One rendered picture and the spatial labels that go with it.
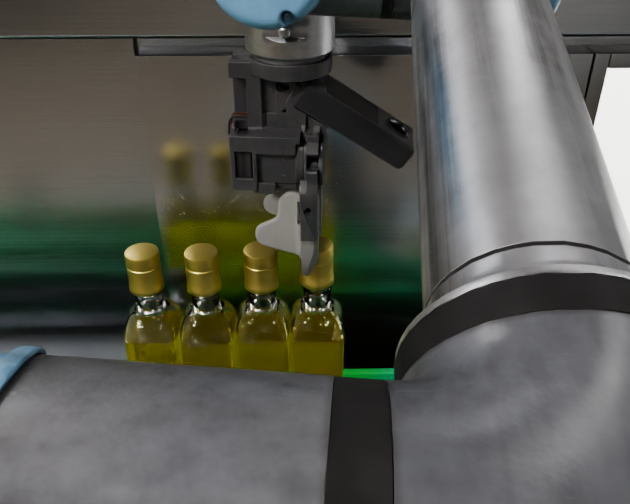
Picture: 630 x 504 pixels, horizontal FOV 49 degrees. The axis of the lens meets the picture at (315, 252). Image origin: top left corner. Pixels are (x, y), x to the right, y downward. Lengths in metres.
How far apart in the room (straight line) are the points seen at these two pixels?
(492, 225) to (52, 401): 0.14
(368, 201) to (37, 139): 0.38
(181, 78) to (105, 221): 0.22
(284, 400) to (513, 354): 0.06
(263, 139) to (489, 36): 0.31
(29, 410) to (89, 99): 0.67
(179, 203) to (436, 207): 0.58
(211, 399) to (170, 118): 0.62
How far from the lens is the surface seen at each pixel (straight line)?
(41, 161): 0.86
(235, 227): 0.82
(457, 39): 0.33
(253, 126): 0.62
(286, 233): 0.65
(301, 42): 0.57
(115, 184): 0.85
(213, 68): 0.74
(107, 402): 0.16
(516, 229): 0.23
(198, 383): 0.17
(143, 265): 0.70
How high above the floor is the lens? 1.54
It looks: 33 degrees down
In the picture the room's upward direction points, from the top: straight up
